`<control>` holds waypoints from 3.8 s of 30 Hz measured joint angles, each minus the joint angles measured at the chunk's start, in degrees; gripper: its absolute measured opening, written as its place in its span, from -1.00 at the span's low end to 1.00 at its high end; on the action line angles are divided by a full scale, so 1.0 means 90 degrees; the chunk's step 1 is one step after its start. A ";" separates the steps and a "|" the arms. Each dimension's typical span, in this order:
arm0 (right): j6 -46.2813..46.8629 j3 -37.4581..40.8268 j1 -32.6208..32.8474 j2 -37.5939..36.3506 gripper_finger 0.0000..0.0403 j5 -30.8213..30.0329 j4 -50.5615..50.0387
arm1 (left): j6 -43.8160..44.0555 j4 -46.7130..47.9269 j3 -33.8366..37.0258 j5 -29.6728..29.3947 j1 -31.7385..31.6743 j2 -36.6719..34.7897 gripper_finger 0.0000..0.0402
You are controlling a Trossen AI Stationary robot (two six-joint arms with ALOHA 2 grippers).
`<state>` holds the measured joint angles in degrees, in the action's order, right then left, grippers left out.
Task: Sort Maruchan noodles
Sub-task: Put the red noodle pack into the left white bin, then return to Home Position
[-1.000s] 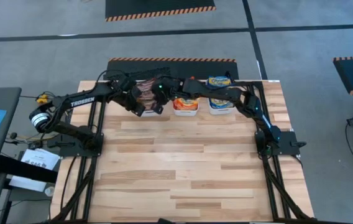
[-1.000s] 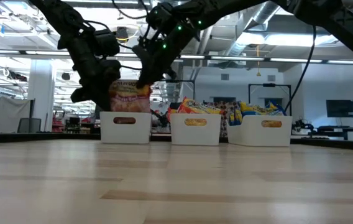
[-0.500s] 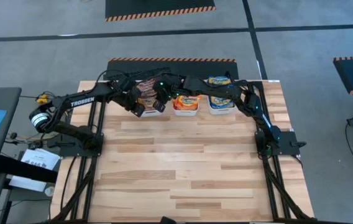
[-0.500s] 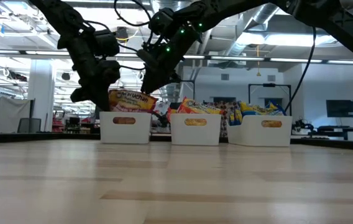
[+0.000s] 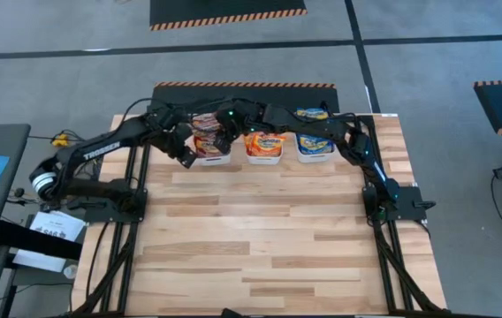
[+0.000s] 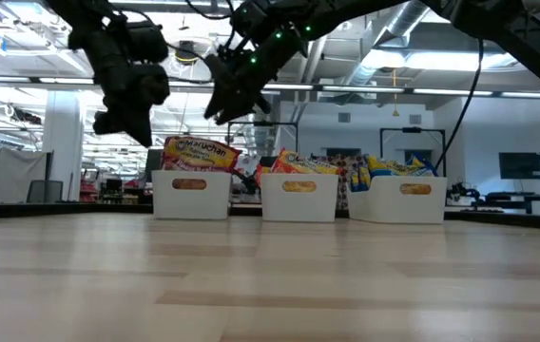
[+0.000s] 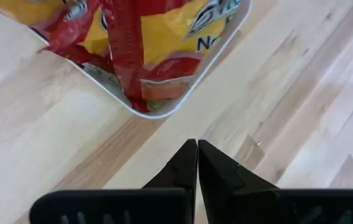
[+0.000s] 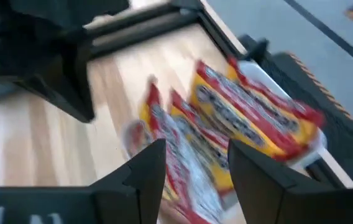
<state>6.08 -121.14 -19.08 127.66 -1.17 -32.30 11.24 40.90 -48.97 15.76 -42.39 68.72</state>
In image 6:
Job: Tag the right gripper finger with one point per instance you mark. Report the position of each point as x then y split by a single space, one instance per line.
217 90
246 100

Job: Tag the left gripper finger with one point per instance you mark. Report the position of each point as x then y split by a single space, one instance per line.
140 123
110 121

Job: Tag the orange chicken ramen pack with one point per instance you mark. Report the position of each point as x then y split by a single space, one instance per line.
298 164

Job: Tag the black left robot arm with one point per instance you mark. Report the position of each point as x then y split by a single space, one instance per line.
94 43

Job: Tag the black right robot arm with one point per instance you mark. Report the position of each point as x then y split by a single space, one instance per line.
488 19

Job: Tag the black computer monitor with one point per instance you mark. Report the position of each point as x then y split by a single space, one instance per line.
152 159

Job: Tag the white pillar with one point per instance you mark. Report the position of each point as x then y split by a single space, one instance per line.
63 142

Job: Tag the grey office chair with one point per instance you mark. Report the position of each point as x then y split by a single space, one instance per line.
44 192

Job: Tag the white plastic bin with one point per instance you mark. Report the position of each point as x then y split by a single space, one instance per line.
327 209
213 204
379 209

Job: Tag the LED light bar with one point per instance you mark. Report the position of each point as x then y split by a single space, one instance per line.
370 89

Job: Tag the white cloth cover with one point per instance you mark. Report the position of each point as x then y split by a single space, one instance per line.
8 171

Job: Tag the floral patterned cloth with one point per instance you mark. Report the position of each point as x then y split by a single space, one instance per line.
344 190

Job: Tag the black background robot station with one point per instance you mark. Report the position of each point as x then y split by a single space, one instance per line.
503 197

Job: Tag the black monitor on stand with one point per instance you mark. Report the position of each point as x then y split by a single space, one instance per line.
519 165

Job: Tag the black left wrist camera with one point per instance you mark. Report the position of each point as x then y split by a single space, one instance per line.
148 43

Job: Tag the grey wall vent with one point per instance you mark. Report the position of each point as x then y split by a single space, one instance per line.
415 119
344 118

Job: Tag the black table frame rails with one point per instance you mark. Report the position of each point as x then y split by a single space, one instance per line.
61 209
512 221

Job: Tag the silver slanted air duct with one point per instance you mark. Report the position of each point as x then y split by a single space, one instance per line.
370 62

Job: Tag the black frame stand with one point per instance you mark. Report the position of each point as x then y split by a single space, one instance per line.
412 129

